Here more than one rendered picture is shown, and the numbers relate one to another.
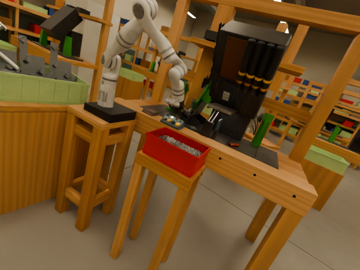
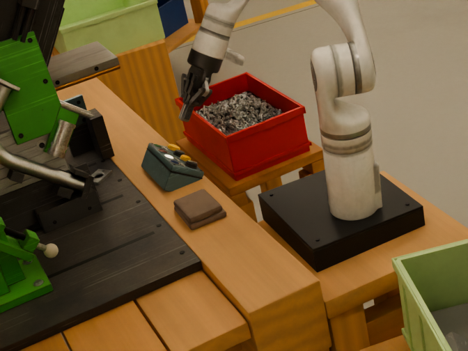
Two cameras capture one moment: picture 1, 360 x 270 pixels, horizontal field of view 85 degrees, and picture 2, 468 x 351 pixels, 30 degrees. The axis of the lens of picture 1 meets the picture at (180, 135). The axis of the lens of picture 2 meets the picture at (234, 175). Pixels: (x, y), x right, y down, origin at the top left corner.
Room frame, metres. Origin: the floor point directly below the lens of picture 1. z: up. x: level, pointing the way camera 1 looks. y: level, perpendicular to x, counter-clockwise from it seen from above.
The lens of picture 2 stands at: (2.30, 1.50, 1.78)
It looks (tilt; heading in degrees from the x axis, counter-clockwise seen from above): 28 degrees down; 231
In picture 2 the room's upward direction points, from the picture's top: 13 degrees counter-clockwise
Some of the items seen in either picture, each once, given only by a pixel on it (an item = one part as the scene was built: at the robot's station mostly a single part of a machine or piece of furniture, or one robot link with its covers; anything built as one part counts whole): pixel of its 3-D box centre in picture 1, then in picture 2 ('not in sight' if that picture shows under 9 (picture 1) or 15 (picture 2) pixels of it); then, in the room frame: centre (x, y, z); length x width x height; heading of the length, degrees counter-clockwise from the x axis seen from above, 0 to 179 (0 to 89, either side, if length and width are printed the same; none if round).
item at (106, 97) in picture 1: (107, 92); (349, 168); (1.25, 0.54, 0.99); 0.09 x 0.09 x 0.17; 65
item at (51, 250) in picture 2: not in sight; (41, 246); (1.70, 0.14, 0.96); 0.06 x 0.03 x 0.06; 160
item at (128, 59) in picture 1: (139, 56); not in sight; (7.52, 2.34, 1.13); 2.48 x 0.54 x 2.27; 62
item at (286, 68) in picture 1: (244, 56); not in sight; (1.78, -0.29, 1.52); 0.90 x 0.25 x 0.04; 70
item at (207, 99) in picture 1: (210, 94); (21, 83); (1.50, -0.11, 1.17); 0.13 x 0.12 x 0.20; 70
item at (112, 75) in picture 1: (111, 67); (340, 91); (1.25, 0.54, 1.15); 0.09 x 0.09 x 0.17; 48
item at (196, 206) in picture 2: (150, 111); (199, 207); (1.41, 0.26, 0.91); 0.10 x 0.08 x 0.03; 68
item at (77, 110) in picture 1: (104, 115); (358, 237); (1.25, 0.53, 0.83); 0.32 x 0.32 x 0.04; 68
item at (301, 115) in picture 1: (232, 90); not in sight; (1.88, -0.33, 1.23); 1.30 x 0.05 x 0.09; 70
